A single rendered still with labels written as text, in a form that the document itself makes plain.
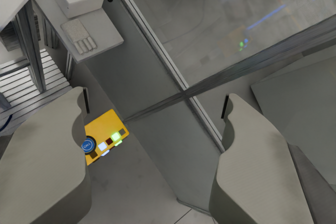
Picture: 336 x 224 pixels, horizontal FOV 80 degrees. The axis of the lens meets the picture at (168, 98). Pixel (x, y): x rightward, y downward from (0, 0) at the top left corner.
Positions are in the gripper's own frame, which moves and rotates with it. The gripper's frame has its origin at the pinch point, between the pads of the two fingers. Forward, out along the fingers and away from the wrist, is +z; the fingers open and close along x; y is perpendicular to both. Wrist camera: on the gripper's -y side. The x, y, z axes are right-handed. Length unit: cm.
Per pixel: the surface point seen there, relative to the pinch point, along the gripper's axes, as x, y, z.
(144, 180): -10, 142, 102
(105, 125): -16, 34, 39
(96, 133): -18, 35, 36
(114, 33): -22, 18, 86
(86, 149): -20, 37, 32
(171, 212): 15, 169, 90
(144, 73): -8, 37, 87
